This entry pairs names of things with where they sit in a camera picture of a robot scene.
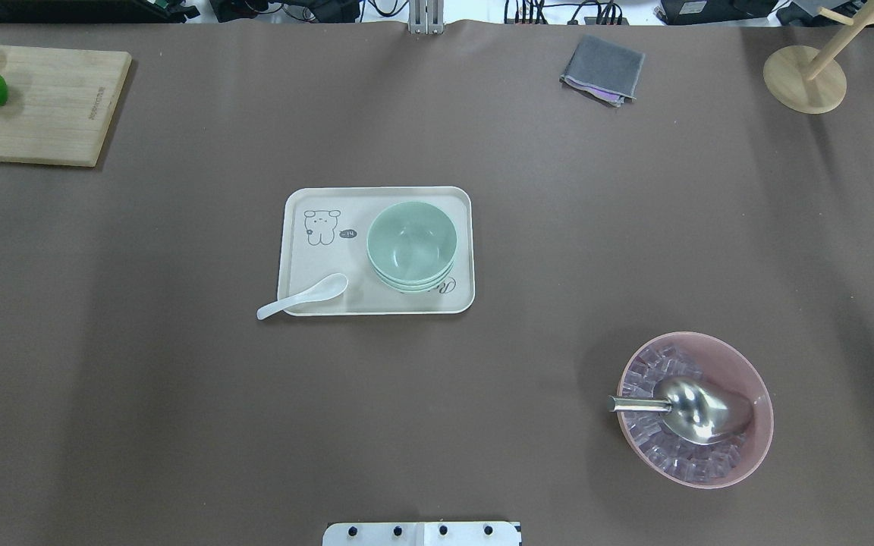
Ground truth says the green bowl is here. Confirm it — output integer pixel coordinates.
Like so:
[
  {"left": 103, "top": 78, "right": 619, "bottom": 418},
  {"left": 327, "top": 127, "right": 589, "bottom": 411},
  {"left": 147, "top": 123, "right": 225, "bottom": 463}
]
[
  {"left": 366, "top": 201, "right": 458, "bottom": 278},
  {"left": 370, "top": 262, "right": 455, "bottom": 284},
  {"left": 376, "top": 271, "right": 450, "bottom": 293}
]

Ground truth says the green bowl on tray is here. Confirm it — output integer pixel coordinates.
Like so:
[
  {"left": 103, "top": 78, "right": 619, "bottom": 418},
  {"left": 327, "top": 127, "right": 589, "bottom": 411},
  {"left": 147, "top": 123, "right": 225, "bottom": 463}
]
[{"left": 376, "top": 271, "right": 450, "bottom": 293}]

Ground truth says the white ceramic spoon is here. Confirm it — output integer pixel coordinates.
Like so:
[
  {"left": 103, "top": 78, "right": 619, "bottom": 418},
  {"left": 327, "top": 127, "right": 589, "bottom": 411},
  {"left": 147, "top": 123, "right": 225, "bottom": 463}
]
[{"left": 256, "top": 273, "right": 349, "bottom": 321}]

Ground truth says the cream serving tray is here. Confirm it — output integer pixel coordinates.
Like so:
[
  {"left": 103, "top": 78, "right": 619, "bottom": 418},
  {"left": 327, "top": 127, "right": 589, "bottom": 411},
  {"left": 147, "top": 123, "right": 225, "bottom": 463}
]
[{"left": 276, "top": 186, "right": 476, "bottom": 315}]

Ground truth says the grey folded cloth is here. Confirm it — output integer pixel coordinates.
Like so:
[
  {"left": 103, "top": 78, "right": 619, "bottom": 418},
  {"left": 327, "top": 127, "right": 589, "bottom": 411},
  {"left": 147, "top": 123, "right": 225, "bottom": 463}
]
[{"left": 561, "top": 35, "right": 646, "bottom": 107}]

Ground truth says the pink bowl with ice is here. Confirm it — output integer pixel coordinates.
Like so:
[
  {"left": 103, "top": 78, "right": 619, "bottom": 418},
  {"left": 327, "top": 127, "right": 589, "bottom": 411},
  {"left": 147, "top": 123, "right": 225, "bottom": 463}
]
[{"left": 609, "top": 331, "right": 774, "bottom": 488}]

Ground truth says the metal scoop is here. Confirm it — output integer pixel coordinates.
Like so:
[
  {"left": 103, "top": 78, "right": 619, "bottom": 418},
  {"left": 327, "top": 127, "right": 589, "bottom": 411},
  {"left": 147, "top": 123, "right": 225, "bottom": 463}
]
[{"left": 607, "top": 376, "right": 753, "bottom": 446}]

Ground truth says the wooden cutting board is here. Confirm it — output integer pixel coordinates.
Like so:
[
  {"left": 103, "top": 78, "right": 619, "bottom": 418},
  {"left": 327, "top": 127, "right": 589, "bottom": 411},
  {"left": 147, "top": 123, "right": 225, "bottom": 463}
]
[{"left": 0, "top": 45, "right": 132, "bottom": 168}]

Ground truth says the wooden mug tree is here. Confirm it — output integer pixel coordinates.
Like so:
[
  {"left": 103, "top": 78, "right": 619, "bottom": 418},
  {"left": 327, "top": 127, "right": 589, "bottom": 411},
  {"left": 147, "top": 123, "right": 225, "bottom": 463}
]
[{"left": 762, "top": 1, "right": 874, "bottom": 115}]

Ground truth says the white camera pillar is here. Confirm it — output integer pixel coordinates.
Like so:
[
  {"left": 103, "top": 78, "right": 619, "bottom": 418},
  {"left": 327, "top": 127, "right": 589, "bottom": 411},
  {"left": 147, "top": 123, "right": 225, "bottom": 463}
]
[{"left": 322, "top": 521, "right": 523, "bottom": 545}]

